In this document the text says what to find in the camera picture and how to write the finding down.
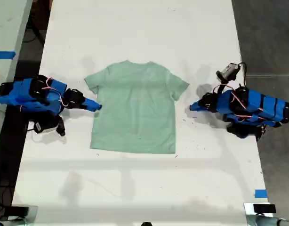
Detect pale green t-shirt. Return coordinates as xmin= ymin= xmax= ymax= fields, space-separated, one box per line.
xmin=84 ymin=60 xmax=191 ymax=154

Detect black table leg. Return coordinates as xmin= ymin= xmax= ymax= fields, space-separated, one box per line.
xmin=32 ymin=15 xmax=46 ymax=46

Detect long blue tape strip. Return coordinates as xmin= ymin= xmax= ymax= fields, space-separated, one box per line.
xmin=0 ymin=50 xmax=17 ymax=60

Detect short blue tape piece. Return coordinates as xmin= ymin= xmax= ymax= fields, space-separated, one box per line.
xmin=254 ymin=189 xmax=268 ymax=199

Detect small black box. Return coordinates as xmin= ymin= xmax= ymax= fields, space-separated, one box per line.
xmin=11 ymin=206 xmax=30 ymax=216
xmin=253 ymin=204 xmax=277 ymax=214

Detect grey metal tube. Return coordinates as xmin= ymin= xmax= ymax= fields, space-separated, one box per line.
xmin=0 ymin=217 xmax=26 ymax=226
xmin=247 ymin=215 xmax=289 ymax=226

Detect black camera stalk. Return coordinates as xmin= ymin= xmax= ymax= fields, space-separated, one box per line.
xmin=217 ymin=79 xmax=230 ymax=95

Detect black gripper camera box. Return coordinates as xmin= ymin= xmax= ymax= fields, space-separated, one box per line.
xmin=29 ymin=115 xmax=66 ymax=137
xmin=216 ymin=63 xmax=242 ymax=82

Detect black camera cable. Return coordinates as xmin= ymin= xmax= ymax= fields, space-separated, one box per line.
xmin=237 ymin=61 xmax=249 ymax=89
xmin=25 ymin=120 xmax=36 ymax=133

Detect silver metal bracket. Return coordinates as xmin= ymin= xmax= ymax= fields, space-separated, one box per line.
xmin=7 ymin=204 xmax=39 ymax=222
xmin=243 ymin=202 xmax=277 ymax=216

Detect black floor cables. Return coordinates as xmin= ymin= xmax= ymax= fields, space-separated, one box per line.
xmin=0 ymin=181 xmax=15 ymax=214

